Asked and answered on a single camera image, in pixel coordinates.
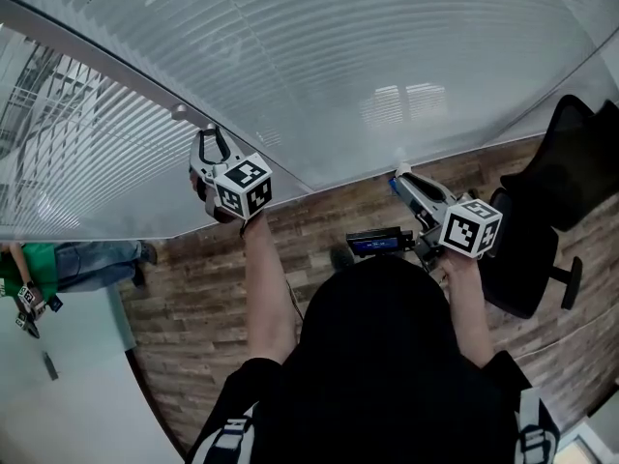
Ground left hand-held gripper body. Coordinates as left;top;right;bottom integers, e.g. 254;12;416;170
191;152;275;221

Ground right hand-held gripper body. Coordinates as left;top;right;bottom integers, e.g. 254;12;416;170
410;198;504;268

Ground white slatted window blinds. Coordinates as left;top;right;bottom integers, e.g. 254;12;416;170
0;0;619;188
0;31;291;236

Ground person's right forearm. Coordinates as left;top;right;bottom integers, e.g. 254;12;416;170
442;253;497;369

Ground person's left forearm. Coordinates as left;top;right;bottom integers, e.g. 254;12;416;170
241;215;304;369

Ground person's left hand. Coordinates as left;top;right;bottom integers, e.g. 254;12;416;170
189;171;243;225

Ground blue chest-mounted device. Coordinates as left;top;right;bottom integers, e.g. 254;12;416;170
345;227;417;258

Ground black mesh office chair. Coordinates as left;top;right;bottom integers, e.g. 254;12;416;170
483;94;619;321

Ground person's dark left shoe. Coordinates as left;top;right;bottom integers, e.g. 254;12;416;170
328;246;354;270

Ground person's black clothing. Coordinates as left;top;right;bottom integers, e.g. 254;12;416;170
186;253;562;464

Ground grey window frame post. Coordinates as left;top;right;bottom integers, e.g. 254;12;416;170
0;0;310;195

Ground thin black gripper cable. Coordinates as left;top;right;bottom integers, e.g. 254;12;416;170
284;277;304;323

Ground white floor cable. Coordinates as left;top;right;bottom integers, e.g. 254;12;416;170
507;314;619;362

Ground grey right backpack strap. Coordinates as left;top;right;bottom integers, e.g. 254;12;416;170
516;389;557;464

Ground grey backpack strap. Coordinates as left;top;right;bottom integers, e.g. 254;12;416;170
197;401;260;464
516;389;557;464

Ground grey left backpack strap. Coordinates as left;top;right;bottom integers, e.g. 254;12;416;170
197;401;260;464

